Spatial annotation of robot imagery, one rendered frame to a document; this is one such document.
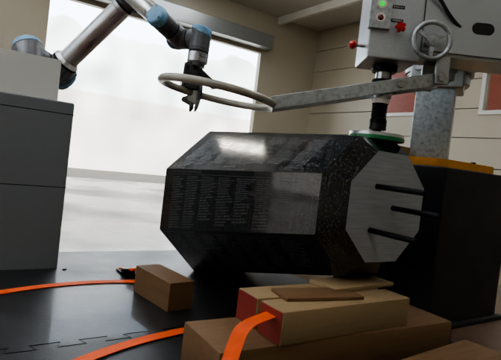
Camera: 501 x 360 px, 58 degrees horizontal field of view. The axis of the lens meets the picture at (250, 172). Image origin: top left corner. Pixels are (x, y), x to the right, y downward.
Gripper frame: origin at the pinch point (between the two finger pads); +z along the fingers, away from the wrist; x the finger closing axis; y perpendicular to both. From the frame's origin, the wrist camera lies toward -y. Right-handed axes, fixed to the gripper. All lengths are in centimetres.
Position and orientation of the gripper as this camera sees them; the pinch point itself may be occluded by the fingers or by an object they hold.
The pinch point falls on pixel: (194, 109)
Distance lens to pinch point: 207.1
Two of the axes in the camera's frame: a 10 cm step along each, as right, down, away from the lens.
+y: -8.6, -1.3, -5.0
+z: -1.6, 9.9, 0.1
